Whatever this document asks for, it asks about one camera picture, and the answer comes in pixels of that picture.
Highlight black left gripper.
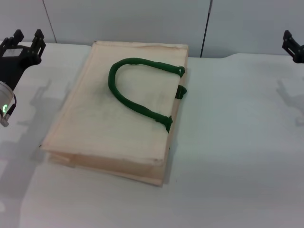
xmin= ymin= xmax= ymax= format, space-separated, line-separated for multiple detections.
xmin=0 ymin=28 xmax=46 ymax=91

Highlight dark vertical wall strip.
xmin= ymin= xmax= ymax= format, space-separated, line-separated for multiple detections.
xmin=199 ymin=0 xmax=213 ymax=58

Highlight cream canvas bag green handles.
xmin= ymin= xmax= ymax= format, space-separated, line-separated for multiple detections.
xmin=39 ymin=39 xmax=190 ymax=188

